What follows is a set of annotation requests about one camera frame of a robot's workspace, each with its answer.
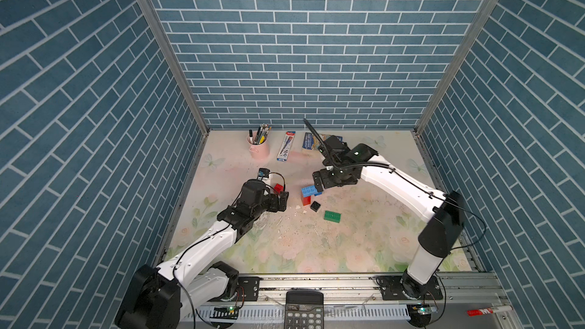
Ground blue long lego brick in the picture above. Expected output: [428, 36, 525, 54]
[301, 185, 321, 198]

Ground green long lego brick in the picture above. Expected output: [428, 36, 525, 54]
[324, 210, 341, 223]

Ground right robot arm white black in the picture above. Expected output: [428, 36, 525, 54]
[312, 134, 469, 299]

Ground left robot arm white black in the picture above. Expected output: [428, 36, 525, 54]
[114, 179, 289, 328]

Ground black lego brick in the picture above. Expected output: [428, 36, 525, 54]
[310, 201, 321, 212]

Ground pink pen holder cup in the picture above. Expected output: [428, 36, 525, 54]
[248, 138, 270, 161]

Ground white red pen box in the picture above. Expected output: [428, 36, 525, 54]
[277, 131, 296, 161]

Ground pens in cup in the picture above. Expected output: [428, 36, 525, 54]
[248, 124, 271, 146]

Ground black calculator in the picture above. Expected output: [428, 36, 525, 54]
[284, 289, 324, 329]

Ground red white marker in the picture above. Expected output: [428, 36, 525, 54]
[467, 306, 513, 317]

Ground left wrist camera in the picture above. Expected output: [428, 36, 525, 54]
[257, 168, 271, 180]

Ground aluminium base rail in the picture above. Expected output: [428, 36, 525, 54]
[176, 272, 519, 328]

